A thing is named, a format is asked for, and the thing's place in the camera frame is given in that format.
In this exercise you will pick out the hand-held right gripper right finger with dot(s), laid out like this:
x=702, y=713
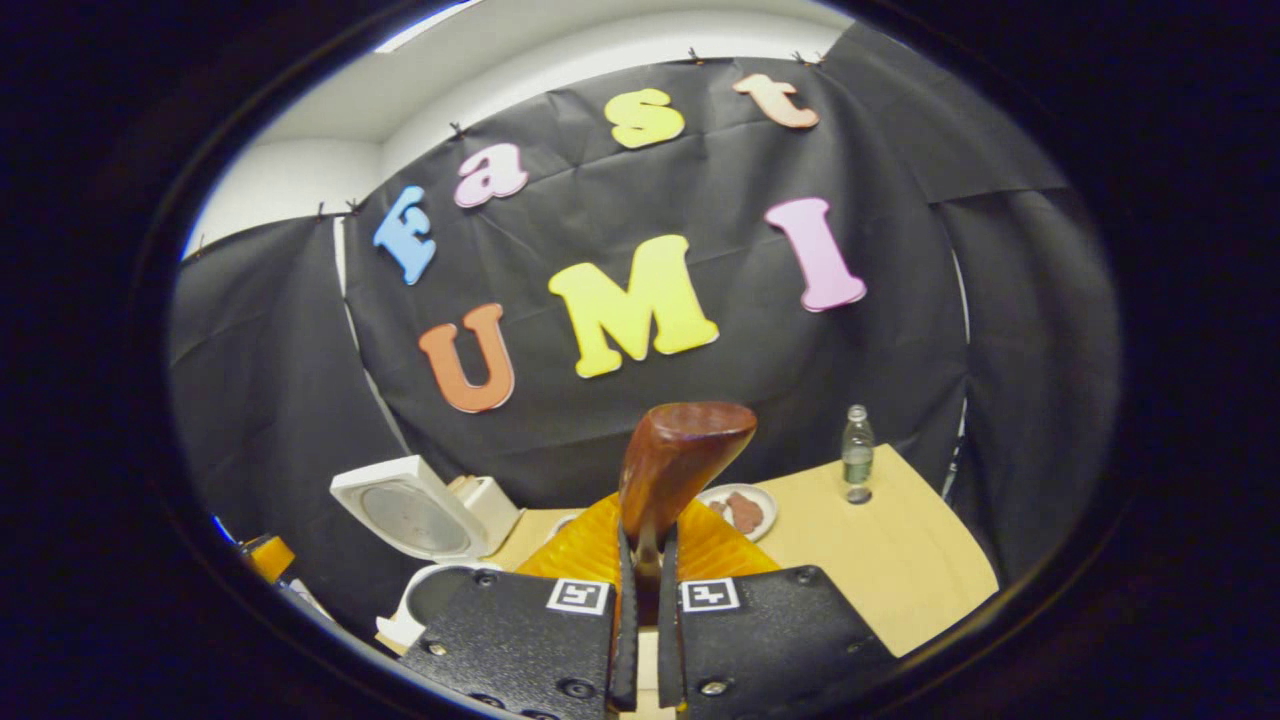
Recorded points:
x=670, y=640

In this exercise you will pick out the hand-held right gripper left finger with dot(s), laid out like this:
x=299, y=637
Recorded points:
x=625, y=640

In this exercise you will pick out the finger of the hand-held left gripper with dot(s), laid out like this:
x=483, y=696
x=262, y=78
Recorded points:
x=268, y=560

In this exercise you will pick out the white rice cooker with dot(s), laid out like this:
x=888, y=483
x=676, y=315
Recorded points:
x=410, y=515

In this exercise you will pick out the brown wooden spoon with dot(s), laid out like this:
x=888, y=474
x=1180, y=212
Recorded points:
x=675, y=460

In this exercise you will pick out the white divided dish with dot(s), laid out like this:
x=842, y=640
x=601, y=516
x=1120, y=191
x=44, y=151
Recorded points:
x=563, y=524

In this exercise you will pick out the white round plate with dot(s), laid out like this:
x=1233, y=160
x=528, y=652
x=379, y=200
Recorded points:
x=768, y=505

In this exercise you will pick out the white toaster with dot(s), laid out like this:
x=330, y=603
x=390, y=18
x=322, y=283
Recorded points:
x=497, y=515

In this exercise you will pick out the toast slice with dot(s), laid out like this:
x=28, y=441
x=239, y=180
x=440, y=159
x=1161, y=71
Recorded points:
x=463, y=483

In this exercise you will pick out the bottle cap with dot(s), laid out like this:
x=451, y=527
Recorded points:
x=858, y=495

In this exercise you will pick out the green glass bottle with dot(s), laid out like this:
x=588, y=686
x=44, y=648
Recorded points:
x=858, y=455

